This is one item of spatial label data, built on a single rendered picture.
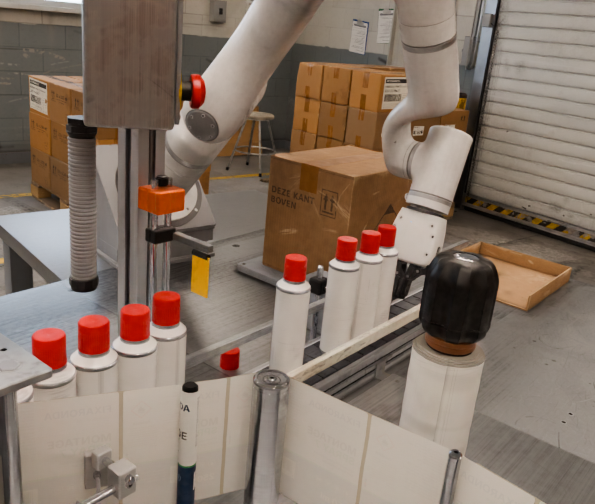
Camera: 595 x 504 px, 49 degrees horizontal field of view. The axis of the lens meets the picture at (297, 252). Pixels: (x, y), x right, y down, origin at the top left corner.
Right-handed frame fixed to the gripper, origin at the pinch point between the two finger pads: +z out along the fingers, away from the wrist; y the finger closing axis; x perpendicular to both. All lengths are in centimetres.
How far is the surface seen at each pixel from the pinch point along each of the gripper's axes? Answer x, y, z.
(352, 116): 264, -203, -85
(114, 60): -74, -3, -17
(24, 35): 183, -496, -84
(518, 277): 58, 3, -9
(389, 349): -7.7, 5.4, 10.6
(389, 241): -12.7, 1.3, -7.8
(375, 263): -17.3, 2.6, -3.5
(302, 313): -34.5, 2.9, 6.4
